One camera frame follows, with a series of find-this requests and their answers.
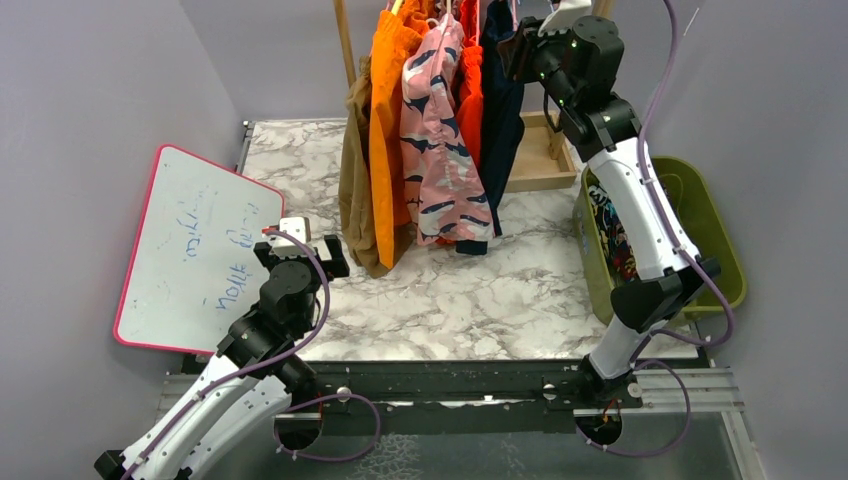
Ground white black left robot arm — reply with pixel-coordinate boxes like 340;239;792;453
94;231;350;479

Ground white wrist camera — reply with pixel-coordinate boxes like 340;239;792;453
537;0;593;36
262;216;311;258

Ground pink shark print shorts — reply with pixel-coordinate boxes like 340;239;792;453
399;14;494;245

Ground wooden clothes rack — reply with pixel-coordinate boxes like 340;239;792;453
332;0;579;193

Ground pink framed whiteboard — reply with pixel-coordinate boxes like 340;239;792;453
113;144;285;353

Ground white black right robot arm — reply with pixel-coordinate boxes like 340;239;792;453
498;15;720;407

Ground olive green plastic basket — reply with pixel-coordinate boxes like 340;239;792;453
573;157;747;324

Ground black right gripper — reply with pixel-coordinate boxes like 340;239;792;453
497;12;577;111

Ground navy blue shorts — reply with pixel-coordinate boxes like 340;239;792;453
477;1;525;236

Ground colourful comic print shorts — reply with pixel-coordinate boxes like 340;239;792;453
588;185;638;283

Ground red orange shorts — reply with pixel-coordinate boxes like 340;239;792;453
456;0;484;169

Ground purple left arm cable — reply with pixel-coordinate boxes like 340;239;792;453
117;229;382;480

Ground tan brown shorts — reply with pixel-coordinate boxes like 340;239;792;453
338;56;388;278

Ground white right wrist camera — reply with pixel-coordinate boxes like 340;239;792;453
537;0;593;36

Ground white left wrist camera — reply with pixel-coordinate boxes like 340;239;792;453
262;216;311;258

